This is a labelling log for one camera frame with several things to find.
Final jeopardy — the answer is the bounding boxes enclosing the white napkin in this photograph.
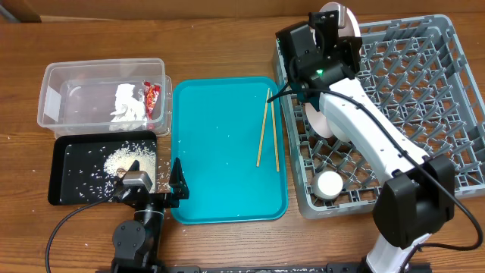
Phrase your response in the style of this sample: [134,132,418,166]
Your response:
[109,83,147,131]

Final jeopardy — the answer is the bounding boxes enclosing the clear plastic bin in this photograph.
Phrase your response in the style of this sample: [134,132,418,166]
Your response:
[37,58,172,137]

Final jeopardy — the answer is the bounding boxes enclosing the white paper cup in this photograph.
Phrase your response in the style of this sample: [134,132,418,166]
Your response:
[311,171,343,200]

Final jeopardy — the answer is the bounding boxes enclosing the black plastic tray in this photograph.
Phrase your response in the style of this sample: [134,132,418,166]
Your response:
[48,131,157,206]

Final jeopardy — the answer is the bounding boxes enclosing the right wooden chopstick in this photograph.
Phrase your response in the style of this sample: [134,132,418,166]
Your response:
[270,101,280,172]

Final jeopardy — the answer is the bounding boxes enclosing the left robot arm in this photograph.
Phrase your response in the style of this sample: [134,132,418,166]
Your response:
[111,158,189,272]

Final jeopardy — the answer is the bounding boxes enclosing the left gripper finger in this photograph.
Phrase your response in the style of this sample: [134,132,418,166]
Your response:
[114,160,139,188]
[169,158,189,200]

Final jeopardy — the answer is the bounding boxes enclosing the grey plastic dish rack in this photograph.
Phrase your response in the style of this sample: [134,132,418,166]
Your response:
[280,14,484,219]

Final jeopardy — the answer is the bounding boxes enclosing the rice and food scraps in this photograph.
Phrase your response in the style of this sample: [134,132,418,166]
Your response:
[103,141,157,193]

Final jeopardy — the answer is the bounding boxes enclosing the red snack wrapper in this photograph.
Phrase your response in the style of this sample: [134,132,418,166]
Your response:
[143,81,161,120]

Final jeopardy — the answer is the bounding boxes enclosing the large white plate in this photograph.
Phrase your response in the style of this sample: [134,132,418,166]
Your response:
[319,2,361,38]

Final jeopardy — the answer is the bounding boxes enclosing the left wooden chopstick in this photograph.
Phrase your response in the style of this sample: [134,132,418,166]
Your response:
[256,88,271,167]

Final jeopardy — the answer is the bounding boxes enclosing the wooden chopstick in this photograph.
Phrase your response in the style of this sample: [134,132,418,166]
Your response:
[256,88,271,167]
[270,101,280,172]

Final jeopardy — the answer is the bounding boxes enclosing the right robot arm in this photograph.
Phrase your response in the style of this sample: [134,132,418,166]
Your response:
[277,2,455,272]

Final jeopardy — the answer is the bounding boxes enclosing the teal plastic serving tray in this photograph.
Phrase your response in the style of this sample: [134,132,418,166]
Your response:
[171,77,289,224]

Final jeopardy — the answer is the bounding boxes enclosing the small pink plate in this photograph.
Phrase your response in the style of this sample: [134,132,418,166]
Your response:
[305,102,333,138]

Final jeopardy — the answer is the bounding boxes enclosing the grey bowl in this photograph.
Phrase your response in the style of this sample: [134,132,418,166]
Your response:
[327,117,351,143]

